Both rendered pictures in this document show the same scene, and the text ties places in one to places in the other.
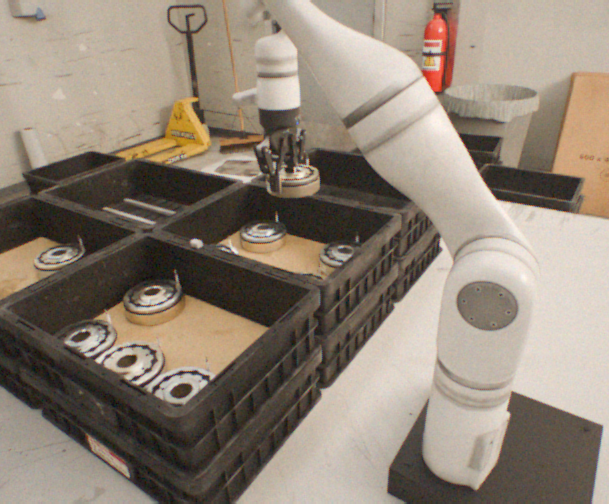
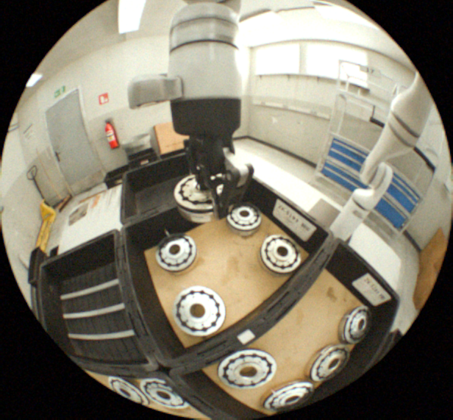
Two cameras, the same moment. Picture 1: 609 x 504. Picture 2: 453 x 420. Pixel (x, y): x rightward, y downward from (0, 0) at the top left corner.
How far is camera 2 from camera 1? 0.83 m
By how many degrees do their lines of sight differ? 57
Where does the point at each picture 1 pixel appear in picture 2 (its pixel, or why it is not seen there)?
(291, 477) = not seen: hidden behind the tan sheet
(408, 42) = (100, 136)
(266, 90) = (228, 62)
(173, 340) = (298, 350)
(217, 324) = (290, 321)
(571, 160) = (165, 148)
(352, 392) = not seen: hidden behind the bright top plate
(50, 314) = not seen: outside the picture
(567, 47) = (148, 120)
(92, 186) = (48, 312)
